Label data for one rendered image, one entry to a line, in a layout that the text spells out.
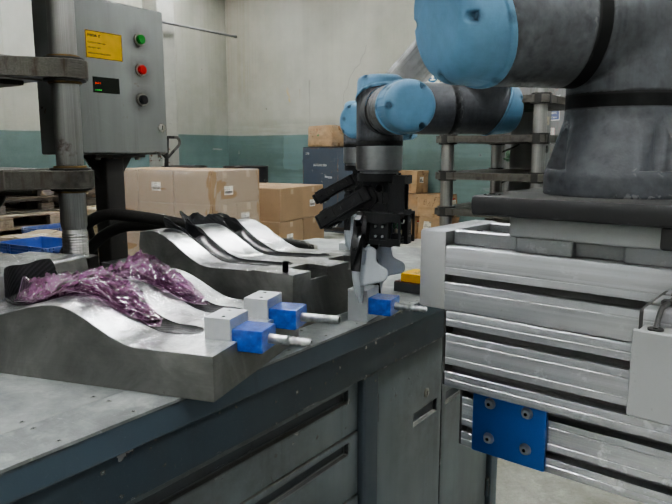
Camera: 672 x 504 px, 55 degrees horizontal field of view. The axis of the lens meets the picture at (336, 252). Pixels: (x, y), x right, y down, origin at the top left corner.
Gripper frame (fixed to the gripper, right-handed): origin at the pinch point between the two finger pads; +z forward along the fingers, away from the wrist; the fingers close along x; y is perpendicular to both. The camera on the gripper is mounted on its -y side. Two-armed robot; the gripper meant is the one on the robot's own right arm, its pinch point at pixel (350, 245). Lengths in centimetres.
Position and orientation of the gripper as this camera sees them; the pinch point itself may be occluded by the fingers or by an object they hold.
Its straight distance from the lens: 161.3
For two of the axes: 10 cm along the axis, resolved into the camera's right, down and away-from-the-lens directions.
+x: 2.2, -1.5, 9.6
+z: 0.0, 9.9, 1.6
